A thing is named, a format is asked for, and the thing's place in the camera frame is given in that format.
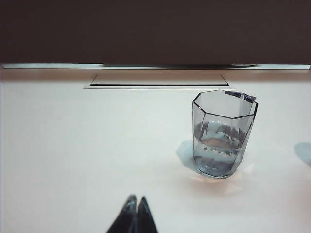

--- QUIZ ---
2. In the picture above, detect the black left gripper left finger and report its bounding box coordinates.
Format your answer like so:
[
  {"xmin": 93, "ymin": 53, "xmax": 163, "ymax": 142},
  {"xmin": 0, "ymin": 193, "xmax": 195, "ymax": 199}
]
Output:
[{"xmin": 106, "ymin": 194, "xmax": 138, "ymax": 233}]

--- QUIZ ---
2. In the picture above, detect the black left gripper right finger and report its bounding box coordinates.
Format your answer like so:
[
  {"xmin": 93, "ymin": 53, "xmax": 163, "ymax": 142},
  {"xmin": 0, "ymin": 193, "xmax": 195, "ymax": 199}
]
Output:
[{"xmin": 133, "ymin": 196, "xmax": 158, "ymax": 233}]

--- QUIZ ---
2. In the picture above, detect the grey transparent faceted mug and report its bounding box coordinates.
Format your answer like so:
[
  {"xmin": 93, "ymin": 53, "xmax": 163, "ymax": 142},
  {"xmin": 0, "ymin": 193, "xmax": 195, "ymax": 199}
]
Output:
[{"xmin": 192, "ymin": 89, "xmax": 259, "ymax": 180}]

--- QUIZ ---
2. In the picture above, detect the wide brown desk divider panel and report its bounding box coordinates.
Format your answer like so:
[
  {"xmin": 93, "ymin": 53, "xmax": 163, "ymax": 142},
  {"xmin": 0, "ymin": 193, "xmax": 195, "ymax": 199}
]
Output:
[{"xmin": 0, "ymin": 0, "xmax": 311, "ymax": 65}]

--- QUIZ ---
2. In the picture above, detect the white desk cable cover flap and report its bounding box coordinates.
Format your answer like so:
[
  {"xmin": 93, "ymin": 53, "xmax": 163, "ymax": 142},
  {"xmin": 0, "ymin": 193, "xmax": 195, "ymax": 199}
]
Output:
[{"xmin": 83, "ymin": 72, "xmax": 231, "ymax": 90}]

